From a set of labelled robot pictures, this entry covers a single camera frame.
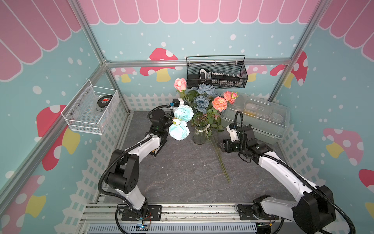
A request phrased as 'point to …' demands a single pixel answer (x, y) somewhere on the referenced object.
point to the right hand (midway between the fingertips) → (222, 142)
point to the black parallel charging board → (155, 152)
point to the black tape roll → (103, 101)
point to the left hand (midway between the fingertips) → (195, 111)
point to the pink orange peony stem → (219, 158)
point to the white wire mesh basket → (91, 109)
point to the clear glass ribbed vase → (200, 135)
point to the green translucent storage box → (269, 120)
